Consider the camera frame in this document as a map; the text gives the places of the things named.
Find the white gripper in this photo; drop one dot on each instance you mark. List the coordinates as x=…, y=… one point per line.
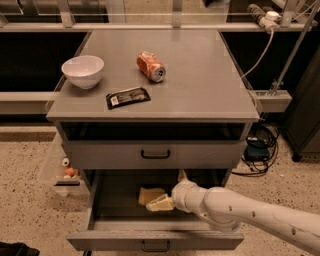
x=179, y=195

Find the yellow sponge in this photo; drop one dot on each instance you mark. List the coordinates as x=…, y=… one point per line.
x=146, y=195

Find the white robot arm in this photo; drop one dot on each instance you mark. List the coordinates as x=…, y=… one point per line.
x=225, y=210

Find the open grey drawer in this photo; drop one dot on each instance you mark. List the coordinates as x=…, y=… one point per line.
x=117, y=222

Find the closed grey drawer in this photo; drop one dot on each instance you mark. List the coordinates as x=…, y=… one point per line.
x=154, y=154

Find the grey drawer cabinet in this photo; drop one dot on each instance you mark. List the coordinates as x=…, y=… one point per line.
x=201, y=98

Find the black snack packet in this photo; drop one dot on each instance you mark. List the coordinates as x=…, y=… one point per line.
x=127, y=97

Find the clear plastic bin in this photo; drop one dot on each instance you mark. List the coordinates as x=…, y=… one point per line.
x=53, y=172

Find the orange soda can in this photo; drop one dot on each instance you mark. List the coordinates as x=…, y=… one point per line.
x=151, y=66

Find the white bowl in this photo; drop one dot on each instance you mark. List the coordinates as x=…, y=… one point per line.
x=83, y=71

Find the black bag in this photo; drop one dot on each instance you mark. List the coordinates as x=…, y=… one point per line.
x=17, y=249

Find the white power strip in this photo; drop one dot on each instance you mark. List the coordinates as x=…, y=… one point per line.
x=266, y=20

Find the metal railing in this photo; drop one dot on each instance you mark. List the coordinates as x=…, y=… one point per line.
x=85, y=15

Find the blue box with cables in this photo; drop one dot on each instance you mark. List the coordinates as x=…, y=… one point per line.
x=261, y=151

